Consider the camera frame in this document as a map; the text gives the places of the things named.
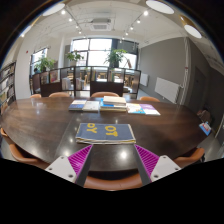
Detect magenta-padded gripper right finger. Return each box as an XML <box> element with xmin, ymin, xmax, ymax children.
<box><xmin>133</xmin><ymin>143</ymin><xmax>182</xmax><ymax>187</ymax></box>

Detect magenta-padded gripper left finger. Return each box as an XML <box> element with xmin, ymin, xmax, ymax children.
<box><xmin>44</xmin><ymin>144</ymin><xmax>94</xmax><ymax>187</ymax></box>

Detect grey towel with yellow letters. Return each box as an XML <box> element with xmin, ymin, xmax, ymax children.
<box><xmin>75</xmin><ymin>122</ymin><xmax>137</xmax><ymax>145</ymax></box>

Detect orange chair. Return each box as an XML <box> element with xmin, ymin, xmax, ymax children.
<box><xmin>83</xmin><ymin>172</ymin><xmax>144</xmax><ymax>192</ymax></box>
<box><xmin>173</xmin><ymin>147</ymin><xmax>206</xmax><ymax>169</ymax></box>
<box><xmin>0</xmin><ymin>127</ymin><xmax>51</xmax><ymax>170</ymax></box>

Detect blue printed box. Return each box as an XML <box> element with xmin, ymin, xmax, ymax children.
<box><xmin>199</xmin><ymin>121</ymin><xmax>213</xmax><ymax>137</ymax></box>

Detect purple and white book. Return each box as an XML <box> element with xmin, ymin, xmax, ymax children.
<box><xmin>139</xmin><ymin>103</ymin><xmax>161</xmax><ymax>117</ymax></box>

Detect dark blue book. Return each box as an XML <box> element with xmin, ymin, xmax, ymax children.
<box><xmin>68</xmin><ymin>99</ymin><xmax>88</xmax><ymax>112</ymax></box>

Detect white and cyan book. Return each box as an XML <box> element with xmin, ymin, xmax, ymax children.
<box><xmin>125</xmin><ymin>102</ymin><xmax>146</xmax><ymax>115</ymax></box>

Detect blue-covered thick book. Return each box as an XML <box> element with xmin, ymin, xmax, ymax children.
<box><xmin>99</xmin><ymin>98</ymin><xmax>128</xmax><ymax>112</ymax></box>

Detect thick white book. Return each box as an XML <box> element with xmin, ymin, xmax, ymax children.
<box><xmin>102</xmin><ymin>95</ymin><xmax>128</xmax><ymax>107</ymax></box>

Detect row of orange chairs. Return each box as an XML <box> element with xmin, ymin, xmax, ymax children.
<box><xmin>29</xmin><ymin>91</ymin><xmax>161</xmax><ymax>103</ymax></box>

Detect large green potted plant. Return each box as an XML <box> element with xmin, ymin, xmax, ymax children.
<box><xmin>104</xmin><ymin>48</ymin><xmax>128</xmax><ymax>69</ymax></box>

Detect ceiling air conditioner unit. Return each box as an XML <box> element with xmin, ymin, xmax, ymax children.
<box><xmin>89</xmin><ymin>18</ymin><xmax>113</xmax><ymax>32</ymax></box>

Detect ceiling track spotlights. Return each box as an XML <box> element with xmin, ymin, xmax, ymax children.
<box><xmin>59</xmin><ymin>9</ymin><xmax>150</xmax><ymax>38</ymax></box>

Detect round ceiling lights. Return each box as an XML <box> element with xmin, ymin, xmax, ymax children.
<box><xmin>41</xmin><ymin>0</ymin><xmax>203</xmax><ymax>39</ymax></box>

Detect large white wall radiator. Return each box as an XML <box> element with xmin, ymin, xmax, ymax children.
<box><xmin>154</xmin><ymin>76</ymin><xmax>181</xmax><ymax>104</ymax></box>

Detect small white wall radiator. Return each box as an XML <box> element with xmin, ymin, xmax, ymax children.
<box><xmin>139</xmin><ymin>72</ymin><xmax>150</xmax><ymax>88</ymax></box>

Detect tall wall bookshelf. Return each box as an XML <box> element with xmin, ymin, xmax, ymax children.
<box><xmin>0</xmin><ymin>60</ymin><xmax>18</xmax><ymax>108</ymax></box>

